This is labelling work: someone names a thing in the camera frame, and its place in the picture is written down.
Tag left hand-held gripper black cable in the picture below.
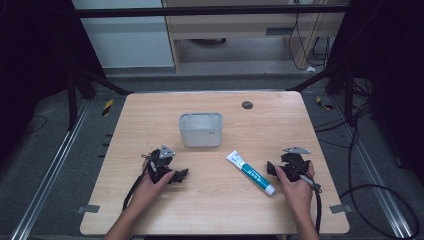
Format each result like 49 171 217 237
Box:
121 153 158 212

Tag person's left hand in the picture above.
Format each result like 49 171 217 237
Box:
127 159 175 214

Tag aluminium floor rail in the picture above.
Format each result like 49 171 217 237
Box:
331 98 415 240
10 99 93 240

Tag light wooden background desk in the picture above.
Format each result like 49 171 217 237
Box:
161 0 350 73

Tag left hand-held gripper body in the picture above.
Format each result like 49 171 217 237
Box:
145 143 177 185

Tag thin black floor cable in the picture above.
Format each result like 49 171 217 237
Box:
22 114 48 136

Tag black floor cable loop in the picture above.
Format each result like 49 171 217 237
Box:
339 103 420 240

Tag black cables under background desk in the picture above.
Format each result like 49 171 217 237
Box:
287 12 333 72

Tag grey metal table bracket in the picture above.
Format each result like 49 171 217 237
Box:
77 204 101 215
328 203 353 215

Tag black horizontal frame bar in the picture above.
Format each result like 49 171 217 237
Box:
74 4 350 19

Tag white plastic container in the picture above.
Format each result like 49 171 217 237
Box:
178 112 224 149

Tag black and yellow tape strip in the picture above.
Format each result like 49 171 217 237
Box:
101 98 115 117
315 95 335 111

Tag person's right hand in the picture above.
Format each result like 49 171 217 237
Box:
275 159 317 215

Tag hand-held gripper black cable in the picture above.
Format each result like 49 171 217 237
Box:
121 153 158 212
293 159 324 235

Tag black curtain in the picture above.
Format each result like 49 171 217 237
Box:
0 0 106 164
328 0 424 188

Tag white cabinet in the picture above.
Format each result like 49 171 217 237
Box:
71 0 175 70

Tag white and teal toothpaste tube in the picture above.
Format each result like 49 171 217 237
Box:
225 149 277 197

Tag black metal stand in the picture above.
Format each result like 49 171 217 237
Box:
65 59 135 132
285 58 357 127

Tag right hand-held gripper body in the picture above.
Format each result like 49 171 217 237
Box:
277 145 312 183

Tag right hand-held gripper black cable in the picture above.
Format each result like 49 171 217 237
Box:
293 159 324 235

